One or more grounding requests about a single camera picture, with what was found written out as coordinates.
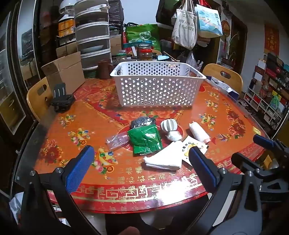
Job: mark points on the white printed card packet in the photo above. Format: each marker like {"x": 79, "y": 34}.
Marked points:
{"x": 196, "y": 142}

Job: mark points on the white towel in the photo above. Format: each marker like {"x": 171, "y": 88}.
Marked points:
{"x": 198, "y": 133}

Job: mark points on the beige canvas tote bag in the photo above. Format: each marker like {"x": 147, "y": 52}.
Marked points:
{"x": 184, "y": 29}

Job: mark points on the white fan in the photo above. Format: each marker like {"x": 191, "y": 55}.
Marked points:
{"x": 66, "y": 6}

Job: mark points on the small white wad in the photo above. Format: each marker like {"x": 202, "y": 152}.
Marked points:
{"x": 173, "y": 136}

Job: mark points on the clear plastic bag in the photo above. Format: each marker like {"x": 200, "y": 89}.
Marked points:
{"x": 118, "y": 141}

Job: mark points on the yellow paper note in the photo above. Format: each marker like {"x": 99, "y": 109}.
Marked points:
{"x": 257, "y": 130}

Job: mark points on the white perforated plastic basket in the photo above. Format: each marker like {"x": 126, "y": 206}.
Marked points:
{"x": 155, "y": 85}

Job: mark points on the green lid glass jar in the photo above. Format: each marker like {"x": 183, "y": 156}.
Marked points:
{"x": 121, "y": 58}

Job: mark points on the red lid glass jar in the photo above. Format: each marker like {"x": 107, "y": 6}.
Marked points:
{"x": 145, "y": 55}

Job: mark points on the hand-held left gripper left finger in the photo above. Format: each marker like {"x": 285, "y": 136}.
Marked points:
{"x": 80, "y": 167}

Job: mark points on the shelf of boxes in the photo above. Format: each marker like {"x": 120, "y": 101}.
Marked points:
{"x": 268, "y": 90}

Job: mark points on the red printed tablecloth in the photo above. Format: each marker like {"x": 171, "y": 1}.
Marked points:
{"x": 94, "y": 126}

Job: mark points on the white tiered mesh rack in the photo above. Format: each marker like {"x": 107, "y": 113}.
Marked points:
{"x": 92, "y": 31}

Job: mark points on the green shopping bag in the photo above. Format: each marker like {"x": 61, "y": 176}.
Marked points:
{"x": 144, "y": 34}

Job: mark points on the grey lid glass jar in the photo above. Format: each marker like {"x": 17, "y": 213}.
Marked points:
{"x": 144, "y": 46}

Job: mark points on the white tissue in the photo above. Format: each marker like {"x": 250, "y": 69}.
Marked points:
{"x": 166, "y": 158}

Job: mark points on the green woven basket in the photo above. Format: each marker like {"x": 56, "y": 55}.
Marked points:
{"x": 90, "y": 74}

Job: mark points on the blue illustrated tote bag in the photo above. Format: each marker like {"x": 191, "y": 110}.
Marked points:
{"x": 208, "y": 20}

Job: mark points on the black foil packet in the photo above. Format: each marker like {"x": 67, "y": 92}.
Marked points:
{"x": 142, "y": 123}

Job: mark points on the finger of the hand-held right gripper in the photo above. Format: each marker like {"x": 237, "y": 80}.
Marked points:
{"x": 263, "y": 141}
{"x": 243, "y": 160}

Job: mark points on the potted plant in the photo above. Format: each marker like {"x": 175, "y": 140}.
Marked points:
{"x": 230, "y": 52}

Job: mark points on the red wall poster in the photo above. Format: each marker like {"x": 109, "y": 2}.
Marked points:
{"x": 271, "y": 38}

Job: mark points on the grey white striped ball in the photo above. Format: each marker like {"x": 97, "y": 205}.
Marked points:
{"x": 168, "y": 125}

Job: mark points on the brown mug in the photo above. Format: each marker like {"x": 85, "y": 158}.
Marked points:
{"x": 103, "y": 70}

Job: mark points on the open cardboard box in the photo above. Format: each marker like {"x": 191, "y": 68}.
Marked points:
{"x": 65, "y": 72}

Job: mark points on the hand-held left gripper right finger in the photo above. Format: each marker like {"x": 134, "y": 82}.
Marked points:
{"x": 203, "y": 167}

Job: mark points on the green foil packet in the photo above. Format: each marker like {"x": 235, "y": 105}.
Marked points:
{"x": 144, "y": 140}

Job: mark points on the flat cardboard box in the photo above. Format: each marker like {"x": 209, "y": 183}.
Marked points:
{"x": 115, "y": 44}

